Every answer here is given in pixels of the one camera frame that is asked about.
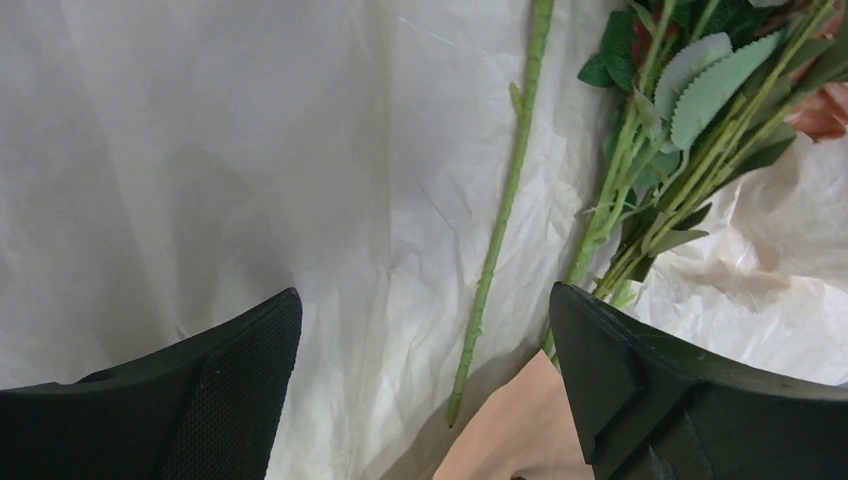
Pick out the peach pink flower stem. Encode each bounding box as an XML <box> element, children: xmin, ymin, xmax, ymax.
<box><xmin>445</xmin><ymin>0</ymin><xmax>555</xmax><ymax>428</ymax></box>

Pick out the orange paper flower bouquet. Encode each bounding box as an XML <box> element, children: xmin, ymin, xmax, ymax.
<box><xmin>1</xmin><ymin>1</ymin><xmax>847</xmax><ymax>479</ymax></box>

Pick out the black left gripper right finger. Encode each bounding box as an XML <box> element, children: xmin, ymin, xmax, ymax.
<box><xmin>549</xmin><ymin>283</ymin><xmax>847</xmax><ymax>479</ymax></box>

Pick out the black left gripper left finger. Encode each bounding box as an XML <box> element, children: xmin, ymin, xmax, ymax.
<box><xmin>1</xmin><ymin>288</ymin><xmax>302</xmax><ymax>479</ymax></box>

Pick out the artificial flower bunch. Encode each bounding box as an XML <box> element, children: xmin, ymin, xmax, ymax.
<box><xmin>541</xmin><ymin>0</ymin><xmax>848</xmax><ymax>362</ymax></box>

